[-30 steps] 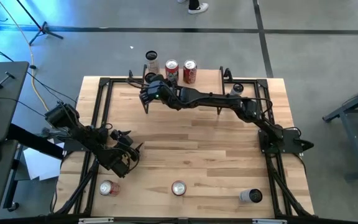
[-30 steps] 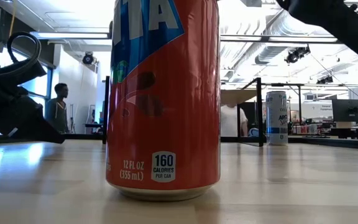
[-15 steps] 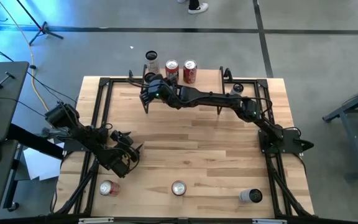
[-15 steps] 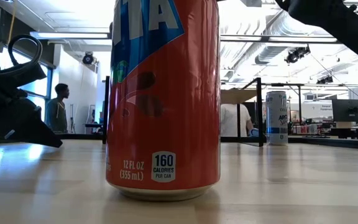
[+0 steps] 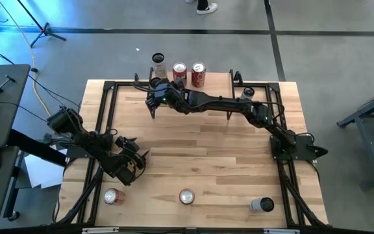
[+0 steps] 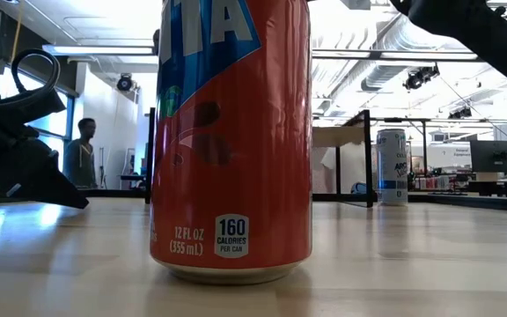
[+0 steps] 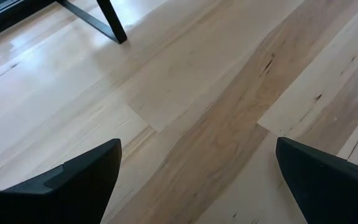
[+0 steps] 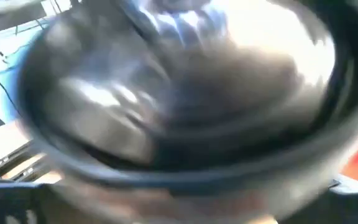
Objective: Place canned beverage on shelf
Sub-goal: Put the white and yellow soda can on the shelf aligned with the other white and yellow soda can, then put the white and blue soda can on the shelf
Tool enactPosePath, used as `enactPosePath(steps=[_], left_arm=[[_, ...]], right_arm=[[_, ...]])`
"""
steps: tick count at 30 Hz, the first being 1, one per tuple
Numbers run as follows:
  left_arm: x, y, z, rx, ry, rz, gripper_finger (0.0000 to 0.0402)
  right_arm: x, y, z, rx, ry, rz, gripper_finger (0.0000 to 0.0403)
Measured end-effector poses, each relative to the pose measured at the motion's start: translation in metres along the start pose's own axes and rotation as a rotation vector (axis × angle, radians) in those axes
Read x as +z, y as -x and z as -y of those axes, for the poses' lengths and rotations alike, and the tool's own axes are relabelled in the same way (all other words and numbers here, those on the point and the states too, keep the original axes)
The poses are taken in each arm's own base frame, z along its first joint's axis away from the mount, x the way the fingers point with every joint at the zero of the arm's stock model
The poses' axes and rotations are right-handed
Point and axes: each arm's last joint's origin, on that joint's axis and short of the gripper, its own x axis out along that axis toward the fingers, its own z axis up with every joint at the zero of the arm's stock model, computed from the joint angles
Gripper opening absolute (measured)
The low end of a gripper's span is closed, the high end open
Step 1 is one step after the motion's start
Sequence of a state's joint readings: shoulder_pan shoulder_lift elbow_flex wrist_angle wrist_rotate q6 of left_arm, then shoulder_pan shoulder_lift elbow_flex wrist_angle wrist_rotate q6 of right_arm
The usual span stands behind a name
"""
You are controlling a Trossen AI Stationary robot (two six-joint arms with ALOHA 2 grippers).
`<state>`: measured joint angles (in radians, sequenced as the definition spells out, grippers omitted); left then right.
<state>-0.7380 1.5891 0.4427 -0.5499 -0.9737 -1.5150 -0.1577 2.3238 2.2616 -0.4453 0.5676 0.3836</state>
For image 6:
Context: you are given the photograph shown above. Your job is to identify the silver Celsius slim can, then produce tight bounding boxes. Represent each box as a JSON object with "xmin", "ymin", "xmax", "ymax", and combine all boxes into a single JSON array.
[{"xmin": 375, "ymin": 128, "xmax": 409, "ymax": 207}]

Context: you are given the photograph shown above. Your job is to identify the person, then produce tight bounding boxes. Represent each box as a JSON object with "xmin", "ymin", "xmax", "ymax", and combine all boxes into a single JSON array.
[
  {"xmin": 320, "ymin": 141, "xmax": 366, "ymax": 195},
  {"xmin": 62, "ymin": 117, "xmax": 99, "ymax": 190}
]

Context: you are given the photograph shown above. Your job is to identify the blue-framed window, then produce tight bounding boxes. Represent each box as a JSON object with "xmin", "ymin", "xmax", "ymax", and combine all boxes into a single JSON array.
[{"xmin": 0, "ymin": 65, "xmax": 78, "ymax": 175}]

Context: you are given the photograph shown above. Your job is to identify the small blue-top desk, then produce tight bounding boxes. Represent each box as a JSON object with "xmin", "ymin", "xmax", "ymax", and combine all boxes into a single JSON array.
[{"xmin": 116, "ymin": 173, "xmax": 148, "ymax": 191}]

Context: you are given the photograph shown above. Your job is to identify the white fluorescent ceiling light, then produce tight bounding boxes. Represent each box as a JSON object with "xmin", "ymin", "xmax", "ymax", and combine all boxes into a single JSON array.
[{"xmin": 40, "ymin": 42, "xmax": 160, "ymax": 57}]

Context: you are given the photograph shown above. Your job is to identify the red Fanta soda can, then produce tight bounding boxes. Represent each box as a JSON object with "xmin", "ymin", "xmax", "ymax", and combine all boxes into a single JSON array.
[{"xmin": 149, "ymin": 0, "xmax": 314, "ymax": 286}]

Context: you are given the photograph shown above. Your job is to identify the long linear light bar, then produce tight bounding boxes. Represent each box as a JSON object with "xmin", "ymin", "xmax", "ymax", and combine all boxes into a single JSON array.
[{"xmin": 312, "ymin": 48, "xmax": 486, "ymax": 63}]

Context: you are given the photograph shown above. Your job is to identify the colourful small packages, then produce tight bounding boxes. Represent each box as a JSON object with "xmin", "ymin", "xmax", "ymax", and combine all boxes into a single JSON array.
[{"xmin": 413, "ymin": 174, "xmax": 447, "ymax": 191}]

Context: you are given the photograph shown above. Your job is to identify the black hanging spotlight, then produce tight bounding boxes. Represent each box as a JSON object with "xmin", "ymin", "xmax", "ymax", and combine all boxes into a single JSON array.
[
  {"xmin": 448, "ymin": 106, "xmax": 474, "ymax": 120},
  {"xmin": 402, "ymin": 63, "xmax": 441, "ymax": 92}
]

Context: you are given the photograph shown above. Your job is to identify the black computer monitor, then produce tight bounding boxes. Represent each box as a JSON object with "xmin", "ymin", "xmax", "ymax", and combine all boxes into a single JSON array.
[{"xmin": 470, "ymin": 139, "xmax": 507, "ymax": 173}]

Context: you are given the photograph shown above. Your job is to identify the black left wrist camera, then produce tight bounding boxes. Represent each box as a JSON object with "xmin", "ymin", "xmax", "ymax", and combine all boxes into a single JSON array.
[{"xmin": 0, "ymin": 90, "xmax": 68, "ymax": 127}]

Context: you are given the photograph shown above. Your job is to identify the black left camera cable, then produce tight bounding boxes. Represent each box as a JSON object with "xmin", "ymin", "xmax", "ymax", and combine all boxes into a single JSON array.
[{"xmin": 10, "ymin": 48, "xmax": 62, "ymax": 107}]

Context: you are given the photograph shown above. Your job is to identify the round black ceiling camera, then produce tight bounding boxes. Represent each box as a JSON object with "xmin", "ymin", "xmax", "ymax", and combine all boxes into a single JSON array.
[{"xmin": 115, "ymin": 72, "xmax": 135, "ymax": 92}]

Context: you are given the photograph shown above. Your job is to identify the yellow extension cable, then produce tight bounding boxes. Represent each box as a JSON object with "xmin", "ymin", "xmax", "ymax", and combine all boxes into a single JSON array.
[{"xmin": 9, "ymin": 0, "xmax": 24, "ymax": 52}]

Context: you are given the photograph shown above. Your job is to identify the silver spiral ventilation duct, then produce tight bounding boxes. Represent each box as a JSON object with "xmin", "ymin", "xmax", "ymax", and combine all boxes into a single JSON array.
[{"xmin": 361, "ymin": 24, "xmax": 417, "ymax": 92}]

